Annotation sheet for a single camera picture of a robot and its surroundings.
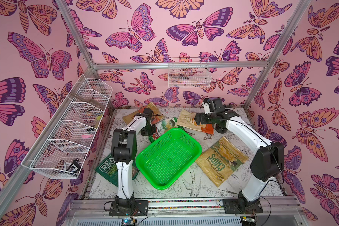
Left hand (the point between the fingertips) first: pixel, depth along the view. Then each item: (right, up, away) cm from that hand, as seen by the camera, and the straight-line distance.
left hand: (154, 132), depth 103 cm
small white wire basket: (+23, +41, -8) cm, 48 cm away
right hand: (+29, +11, -15) cm, 35 cm away
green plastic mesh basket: (+10, -16, -11) cm, 21 cm away
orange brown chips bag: (0, +14, +13) cm, 19 cm away
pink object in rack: (-31, +1, -30) cm, 44 cm away
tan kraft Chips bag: (+43, -16, -15) cm, 49 cm away
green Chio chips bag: (+5, +4, +3) cm, 7 cm away
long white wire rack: (-38, -8, -38) cm, 54 cm away
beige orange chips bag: (+24, +10, +7) cm, 27 cm away
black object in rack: (-31, -12, -40) cm, 52 cm away
